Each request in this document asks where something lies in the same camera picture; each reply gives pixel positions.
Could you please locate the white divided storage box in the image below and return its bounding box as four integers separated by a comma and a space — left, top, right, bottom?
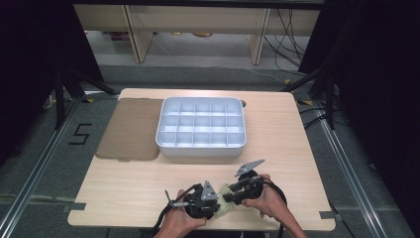
155, 95, 248, 158

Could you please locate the light wooden desk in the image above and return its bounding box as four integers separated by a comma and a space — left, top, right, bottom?
72, 3, 322, 65

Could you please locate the white floor cable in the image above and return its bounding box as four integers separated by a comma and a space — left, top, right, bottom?
194, 64, 289, 85

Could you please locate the person's right hand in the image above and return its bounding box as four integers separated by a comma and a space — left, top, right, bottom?
241, 174, 289, 220

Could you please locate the person's left hand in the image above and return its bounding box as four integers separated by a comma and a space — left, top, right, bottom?
163, 188, 208, 232

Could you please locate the pale green ankle sock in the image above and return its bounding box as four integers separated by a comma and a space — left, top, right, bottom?
212, 183, 238, 219

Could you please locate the black curtain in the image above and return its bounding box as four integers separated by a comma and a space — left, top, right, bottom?
0, 0, 105, 168
298, 0, 420, 231

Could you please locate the aluminium floor rail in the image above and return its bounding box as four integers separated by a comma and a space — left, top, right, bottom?
0, 95, 84, 238
310, 98, 389, 238

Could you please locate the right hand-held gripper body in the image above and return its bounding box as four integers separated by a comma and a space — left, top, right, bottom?
229, 159, 266, 202

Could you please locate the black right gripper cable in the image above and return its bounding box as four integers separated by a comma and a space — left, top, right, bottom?
261, 178, 289, 238

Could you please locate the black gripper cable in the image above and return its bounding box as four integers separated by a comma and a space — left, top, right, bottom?
261, 178, 289, 238
150, 183, 203, 238

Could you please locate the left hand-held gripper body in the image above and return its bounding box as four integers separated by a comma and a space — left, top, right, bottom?
182, 179, 222, 220

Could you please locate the brown translucent box lid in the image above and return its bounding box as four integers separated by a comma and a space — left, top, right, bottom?
94, 97, 164, 163

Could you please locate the black metal stand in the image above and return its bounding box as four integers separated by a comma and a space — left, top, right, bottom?
279, 63, 340, 131
52, 63, 121, 131

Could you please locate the grey tape strip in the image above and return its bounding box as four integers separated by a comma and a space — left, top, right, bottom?
61, 201, 87, 213
318, 210, 343, 220

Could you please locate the bundle of black floor cables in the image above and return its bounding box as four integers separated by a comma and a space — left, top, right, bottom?
262, 8, 310, 72

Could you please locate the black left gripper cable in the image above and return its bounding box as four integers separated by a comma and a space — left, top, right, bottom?
150, 183, 203, 238

